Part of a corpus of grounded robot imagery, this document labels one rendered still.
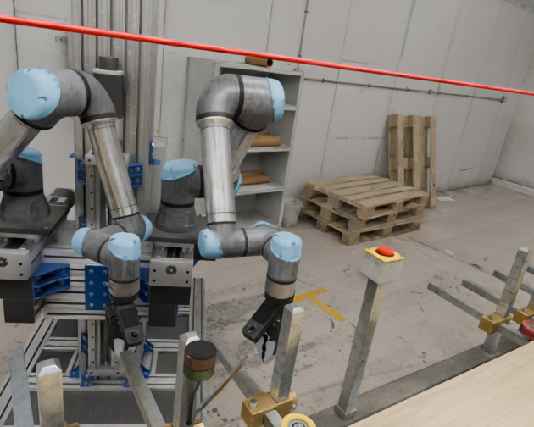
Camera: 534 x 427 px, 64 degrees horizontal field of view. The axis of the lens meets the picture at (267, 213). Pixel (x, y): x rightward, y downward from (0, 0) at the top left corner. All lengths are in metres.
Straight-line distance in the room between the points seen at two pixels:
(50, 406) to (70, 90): 0.70
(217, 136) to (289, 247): 0.33
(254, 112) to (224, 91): 0.10
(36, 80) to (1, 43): 2.18
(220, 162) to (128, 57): 0.63
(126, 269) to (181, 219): 0.42
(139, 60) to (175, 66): 2.09
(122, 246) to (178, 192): 0.43
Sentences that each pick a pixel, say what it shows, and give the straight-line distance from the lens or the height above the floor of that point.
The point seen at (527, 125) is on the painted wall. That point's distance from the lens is 8.68.
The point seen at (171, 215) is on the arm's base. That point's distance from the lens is 1.48.
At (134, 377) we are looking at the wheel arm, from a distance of 1.18.
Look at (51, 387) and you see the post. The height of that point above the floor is 1.09.
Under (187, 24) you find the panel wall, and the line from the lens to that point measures 3.72.
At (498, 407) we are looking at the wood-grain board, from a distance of 1.31.
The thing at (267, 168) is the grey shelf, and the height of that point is 0.61.
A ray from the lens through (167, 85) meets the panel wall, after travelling 3.66.
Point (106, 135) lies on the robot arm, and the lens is 1.24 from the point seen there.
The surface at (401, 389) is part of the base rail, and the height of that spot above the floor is 0.70.
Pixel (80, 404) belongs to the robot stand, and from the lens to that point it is 2.07.
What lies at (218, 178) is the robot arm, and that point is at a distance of 1.08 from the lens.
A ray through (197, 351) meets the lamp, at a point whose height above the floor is 1.11.
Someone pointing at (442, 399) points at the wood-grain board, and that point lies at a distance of 1.25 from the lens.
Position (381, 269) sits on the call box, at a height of 1.19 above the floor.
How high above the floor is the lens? 1.64
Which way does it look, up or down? 20 degrees down
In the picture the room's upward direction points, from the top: 8 degrees clockwise
